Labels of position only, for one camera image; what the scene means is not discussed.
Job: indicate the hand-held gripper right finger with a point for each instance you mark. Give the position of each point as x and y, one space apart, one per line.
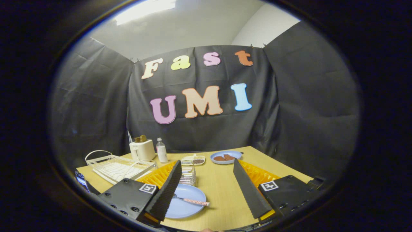
251 193

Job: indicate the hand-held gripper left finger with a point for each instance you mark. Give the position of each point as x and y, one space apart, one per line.
167 193

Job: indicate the light blue plate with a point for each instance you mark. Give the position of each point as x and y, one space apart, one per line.
190 211

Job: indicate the white divided dish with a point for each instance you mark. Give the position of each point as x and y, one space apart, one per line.
186 159

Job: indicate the small blue plate with food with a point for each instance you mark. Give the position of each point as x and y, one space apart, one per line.
231 153

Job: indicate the clear plastic bottle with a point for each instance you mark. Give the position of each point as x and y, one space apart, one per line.
162 153

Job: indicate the brown food piece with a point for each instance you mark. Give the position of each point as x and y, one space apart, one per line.
219 158
229 157

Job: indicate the pile of dark red beans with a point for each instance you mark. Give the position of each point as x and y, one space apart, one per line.
198 161

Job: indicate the white toaster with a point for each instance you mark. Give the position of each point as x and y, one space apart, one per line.
143 150

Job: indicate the brown toast slice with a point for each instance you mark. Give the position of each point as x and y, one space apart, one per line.
137 139
143 138

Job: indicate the dark device with screen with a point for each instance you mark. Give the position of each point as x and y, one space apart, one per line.
81 180

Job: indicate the black backdrop cloth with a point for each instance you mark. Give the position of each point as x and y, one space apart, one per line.
305 112

